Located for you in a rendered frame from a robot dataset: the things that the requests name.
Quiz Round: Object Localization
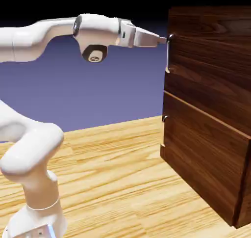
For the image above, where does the long curved metal handle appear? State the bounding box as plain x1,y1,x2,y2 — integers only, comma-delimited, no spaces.
165,33,175,74

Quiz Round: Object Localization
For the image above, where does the short curved metal handle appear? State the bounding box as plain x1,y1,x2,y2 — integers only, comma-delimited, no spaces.
160,114,169,148

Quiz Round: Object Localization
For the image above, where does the short dark wood cabinet door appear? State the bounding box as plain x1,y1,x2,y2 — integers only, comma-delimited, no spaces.
160,91,251,227

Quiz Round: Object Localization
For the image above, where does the tall dark wood cabinet door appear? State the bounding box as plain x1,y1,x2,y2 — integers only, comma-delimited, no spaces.
163,6,251,138

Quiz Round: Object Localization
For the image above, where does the dark wood cabinet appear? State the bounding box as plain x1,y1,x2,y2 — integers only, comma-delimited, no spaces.
159,5,251,229

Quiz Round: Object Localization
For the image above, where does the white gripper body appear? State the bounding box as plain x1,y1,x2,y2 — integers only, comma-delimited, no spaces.
133,25,158,48

